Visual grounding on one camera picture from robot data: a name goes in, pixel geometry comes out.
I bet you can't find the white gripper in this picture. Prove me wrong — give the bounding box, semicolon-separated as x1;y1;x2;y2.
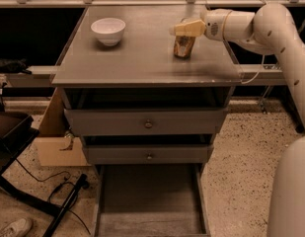
169;9;255;41

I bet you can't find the orange soda can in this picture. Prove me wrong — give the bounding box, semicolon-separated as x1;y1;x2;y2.
174;36;195;58

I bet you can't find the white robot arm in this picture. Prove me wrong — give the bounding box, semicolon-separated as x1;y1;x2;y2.
170;3;305;237

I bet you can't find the grey drawer cabinet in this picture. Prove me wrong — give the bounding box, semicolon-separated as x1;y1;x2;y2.
53;5;240;164

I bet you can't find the grey middle drawer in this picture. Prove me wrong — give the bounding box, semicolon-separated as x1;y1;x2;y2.
83;144;213;165

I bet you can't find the grey drawer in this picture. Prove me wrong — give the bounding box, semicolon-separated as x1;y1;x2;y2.
64;109;227;136
83;144;213;165
92;164;211;237

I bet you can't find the grey top drawer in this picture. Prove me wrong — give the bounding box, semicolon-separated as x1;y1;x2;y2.
64;109;227;136

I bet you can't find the grey bottom drawer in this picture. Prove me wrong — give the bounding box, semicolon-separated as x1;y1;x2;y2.
92;164;211;237

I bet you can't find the white ceramic bowl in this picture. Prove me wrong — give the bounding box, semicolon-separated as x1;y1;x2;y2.
91;18;125;46

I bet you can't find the cardboard box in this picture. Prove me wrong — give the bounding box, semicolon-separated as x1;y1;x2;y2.
34;89;88;167

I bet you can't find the black pole on floor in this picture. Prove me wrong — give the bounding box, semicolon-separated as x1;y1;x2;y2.
42;174;88;237

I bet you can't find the black tray table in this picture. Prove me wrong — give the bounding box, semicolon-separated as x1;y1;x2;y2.
0;112;60;216

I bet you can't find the white shoe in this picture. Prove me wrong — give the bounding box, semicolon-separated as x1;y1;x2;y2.
0;218;33;237

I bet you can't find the white cable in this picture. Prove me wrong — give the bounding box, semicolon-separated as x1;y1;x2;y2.
241;0;272;85

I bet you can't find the metal rail frame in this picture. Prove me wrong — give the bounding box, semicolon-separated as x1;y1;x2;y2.
0;0;305;88

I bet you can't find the black cable on floor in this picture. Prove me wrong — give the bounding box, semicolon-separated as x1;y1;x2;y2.
3;145;92;235

